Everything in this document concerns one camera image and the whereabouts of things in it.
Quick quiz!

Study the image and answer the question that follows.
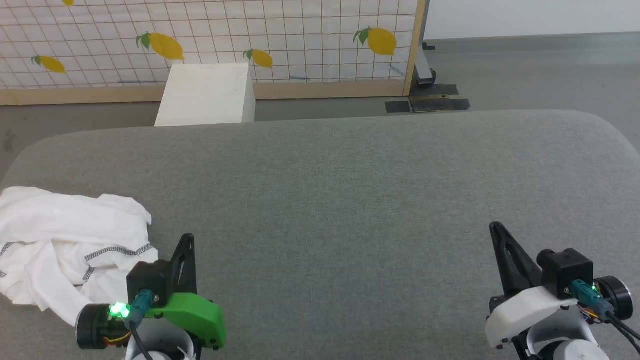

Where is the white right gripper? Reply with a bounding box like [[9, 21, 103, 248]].
[[485, 221, 634, 349]]

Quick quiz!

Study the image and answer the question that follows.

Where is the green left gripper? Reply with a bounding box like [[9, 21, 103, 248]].
[[76, 233, 227, 351]]

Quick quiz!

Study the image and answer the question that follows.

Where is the white long sleeve shirt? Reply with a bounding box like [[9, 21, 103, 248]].
[[0, 186, 160, 328]]

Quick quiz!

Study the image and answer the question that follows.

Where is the white box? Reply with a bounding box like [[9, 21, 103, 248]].
[[154, 63, 257, 127]]

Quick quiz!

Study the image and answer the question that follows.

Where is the grey metal partition foot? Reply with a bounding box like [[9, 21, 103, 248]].
[[412, 42, 437, 86]]

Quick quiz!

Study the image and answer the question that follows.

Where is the lemon print partition panel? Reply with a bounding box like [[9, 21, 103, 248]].
[[0, 0, 428, 106]]

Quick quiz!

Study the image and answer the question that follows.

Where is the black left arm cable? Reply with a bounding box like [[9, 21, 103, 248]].
[[127, 290, 155, 360]]

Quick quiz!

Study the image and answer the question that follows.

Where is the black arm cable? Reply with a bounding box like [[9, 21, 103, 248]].
[[127, 290, 155, 360], [571, 280, 640, 353]]

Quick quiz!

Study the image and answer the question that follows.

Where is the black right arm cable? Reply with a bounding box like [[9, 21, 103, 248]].
[[571, 280, 640, 353]]

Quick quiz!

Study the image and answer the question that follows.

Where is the black floor base plate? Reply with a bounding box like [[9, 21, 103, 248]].
[[385, 84, 471, 114]]

